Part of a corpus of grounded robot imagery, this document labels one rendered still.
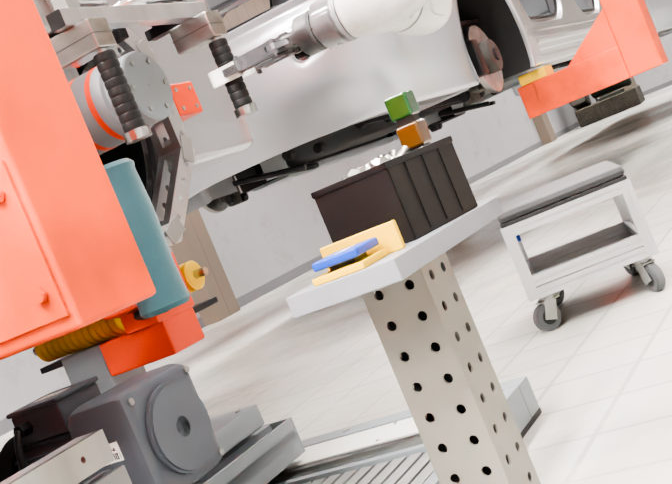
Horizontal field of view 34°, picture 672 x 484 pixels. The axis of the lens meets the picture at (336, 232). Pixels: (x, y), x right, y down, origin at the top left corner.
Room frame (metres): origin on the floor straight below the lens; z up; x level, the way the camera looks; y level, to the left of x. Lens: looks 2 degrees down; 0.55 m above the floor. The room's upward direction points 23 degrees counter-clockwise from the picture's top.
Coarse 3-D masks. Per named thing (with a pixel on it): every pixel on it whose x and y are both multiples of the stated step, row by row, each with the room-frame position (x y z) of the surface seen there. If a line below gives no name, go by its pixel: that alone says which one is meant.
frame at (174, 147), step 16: (128, 32) 2.16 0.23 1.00; (112, 48) 2.17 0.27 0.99; (128, 48) 2.16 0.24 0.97; (144, 48) 2.18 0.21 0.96; (176, 112) 2.20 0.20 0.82; (160, 128) 2.21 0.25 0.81; (176, 128) 2.18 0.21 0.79; (160, 144) 2.19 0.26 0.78; (176, 144) 2.18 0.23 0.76; (160, 160) 2.19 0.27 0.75; (176, 160) 2.16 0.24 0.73; (192, 160) 2.18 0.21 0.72; (160, 176) 2.16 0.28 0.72; (176, 176) 2.13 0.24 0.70; (160, 192) 2.14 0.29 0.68; (176, 192) 2.11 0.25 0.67; (160, 208) 2.12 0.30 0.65; (176, 208) 2.09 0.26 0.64; (160, 224) 2.07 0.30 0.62; (176, 224) 2.07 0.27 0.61; (176, 240) 2.05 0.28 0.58
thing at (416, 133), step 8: (416, 120) 1.73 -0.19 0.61; (424, 120) 1.76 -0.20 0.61; (400, 128) 1.74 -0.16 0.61; (408, 128) 1.73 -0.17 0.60; (416, 128) 1.73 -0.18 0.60; (424, 128) 1.74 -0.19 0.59; (400, 136) 1.74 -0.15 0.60; (408, 136) 1.74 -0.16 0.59; (416, 136) 1.73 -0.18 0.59; (424, 136) 1.73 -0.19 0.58; (408, 144) 1.74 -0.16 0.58; (416, 144) 1.73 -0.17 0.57
